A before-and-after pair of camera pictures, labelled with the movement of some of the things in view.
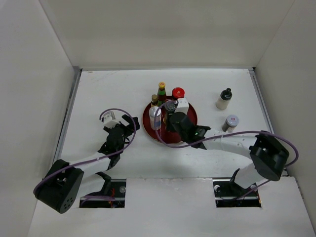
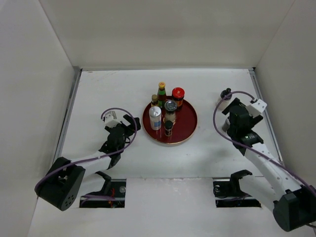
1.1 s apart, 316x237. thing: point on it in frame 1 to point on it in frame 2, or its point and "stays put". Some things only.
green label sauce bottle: x=161 y=94 stays put
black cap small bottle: x=225 y=96 stays put
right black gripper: x=170 y=124 to x=235 y=101
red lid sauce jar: x=177 y=93 stays put
